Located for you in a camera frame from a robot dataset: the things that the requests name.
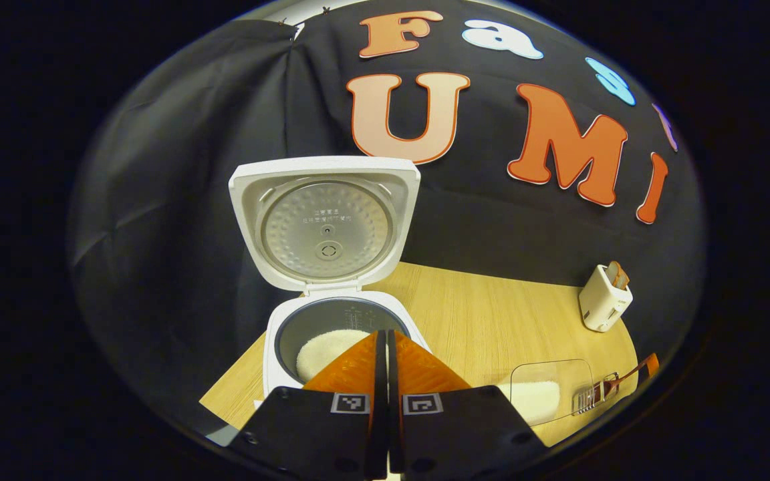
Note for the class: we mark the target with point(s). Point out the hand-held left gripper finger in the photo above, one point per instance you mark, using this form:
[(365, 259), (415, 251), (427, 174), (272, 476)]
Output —
[(393, 401), (378, 401)]

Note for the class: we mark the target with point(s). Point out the white rice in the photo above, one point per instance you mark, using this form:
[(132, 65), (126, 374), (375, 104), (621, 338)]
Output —
[(321, 351), (535, 401)]

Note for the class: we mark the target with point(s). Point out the white rice cooker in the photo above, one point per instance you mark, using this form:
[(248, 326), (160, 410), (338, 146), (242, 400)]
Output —
[(331, 227)]

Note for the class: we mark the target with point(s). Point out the brown wooden spoon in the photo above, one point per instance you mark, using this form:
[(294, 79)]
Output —
[(649, 366)]

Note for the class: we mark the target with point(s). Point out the clear plastic rice container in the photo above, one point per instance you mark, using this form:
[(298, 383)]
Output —
[(552, 371)]

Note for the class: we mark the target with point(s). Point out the white toaster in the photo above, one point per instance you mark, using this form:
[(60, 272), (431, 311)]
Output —
[(599, 300)]

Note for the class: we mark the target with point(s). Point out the brown toast slice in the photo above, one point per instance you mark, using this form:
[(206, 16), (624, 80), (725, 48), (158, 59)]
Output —
[(613, 272), (623, 278)]

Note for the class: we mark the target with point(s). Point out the black backdrop cloth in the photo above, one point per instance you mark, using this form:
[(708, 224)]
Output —
[(158, 200)]

